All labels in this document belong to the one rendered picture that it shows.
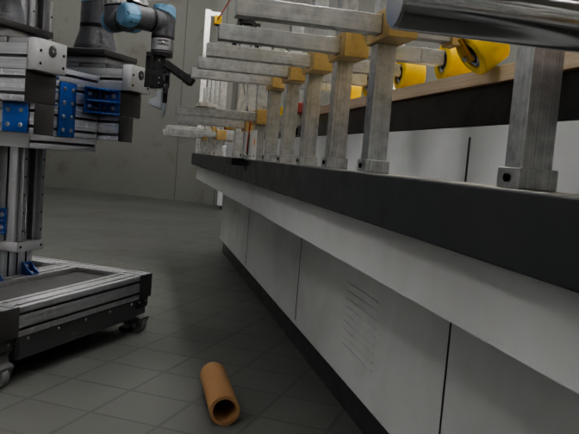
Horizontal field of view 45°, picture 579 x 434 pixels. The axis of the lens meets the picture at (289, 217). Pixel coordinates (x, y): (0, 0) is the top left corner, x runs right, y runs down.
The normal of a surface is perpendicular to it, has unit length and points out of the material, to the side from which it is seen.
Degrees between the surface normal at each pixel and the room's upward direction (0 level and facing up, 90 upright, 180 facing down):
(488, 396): 90
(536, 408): 90
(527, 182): 90
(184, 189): 90
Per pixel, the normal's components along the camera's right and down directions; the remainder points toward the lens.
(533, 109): 0.21, 0.10
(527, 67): -0.97, -0.06
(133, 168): -0.32, 0.05
